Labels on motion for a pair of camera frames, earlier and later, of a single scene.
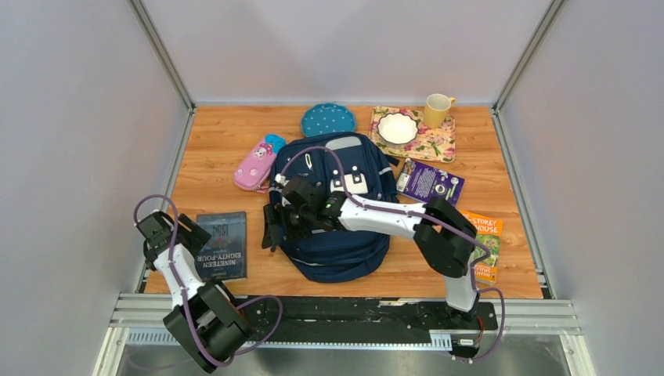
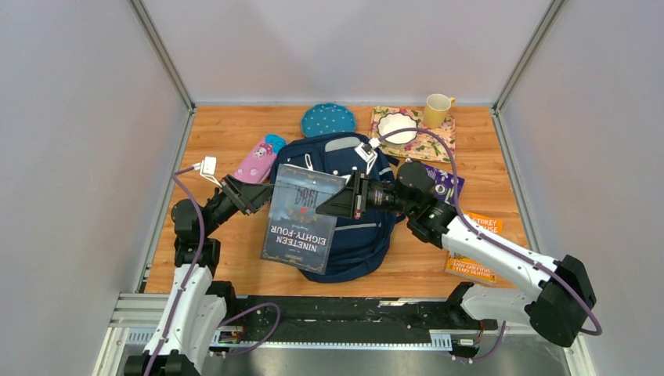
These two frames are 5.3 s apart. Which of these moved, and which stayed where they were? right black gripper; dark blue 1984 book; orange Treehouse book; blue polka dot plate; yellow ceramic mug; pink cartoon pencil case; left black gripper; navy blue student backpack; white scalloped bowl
Moved: right black gripper; dark blue 1984 book; left black gripper
Stayed: orange Treehouse book; yellow ceramic mug; blue polka dot plate; navy blue student backpack; pink cartoon pencil case; white scalloped bowl
